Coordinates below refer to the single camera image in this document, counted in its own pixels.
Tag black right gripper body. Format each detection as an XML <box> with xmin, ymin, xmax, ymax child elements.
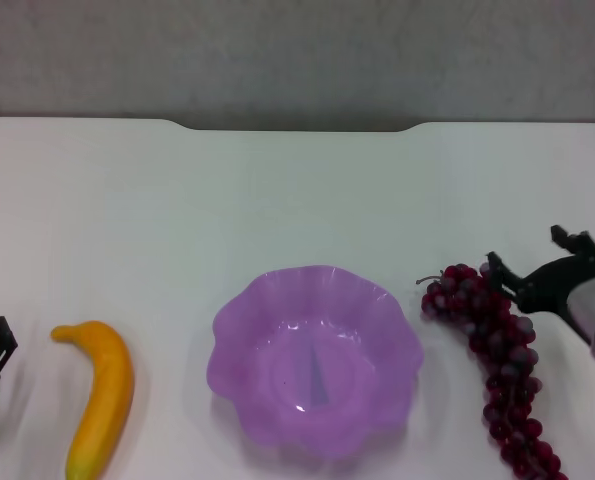
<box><xmin>514</xmin><ymin>254</ymin><xmax>595</xmax><ymax>316</ymax></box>

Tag bunch of red grapes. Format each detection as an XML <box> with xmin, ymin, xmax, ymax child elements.
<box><xmin>416</xmin><ymin>263</ymin><xmax>571</xmax><ymax>480</ymax></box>

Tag purple scalloped plastic plate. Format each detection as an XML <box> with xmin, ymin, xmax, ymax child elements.
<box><xmin>206</xmin><ymin>264</ymin><xmax>425</xmax><ymax>461</ymax></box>

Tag yellow banana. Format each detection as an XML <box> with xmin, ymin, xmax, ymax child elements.
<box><xmin>50</xmin><ymin>320</ymin><xmax>136</xmax><ymax>480</ymax></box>

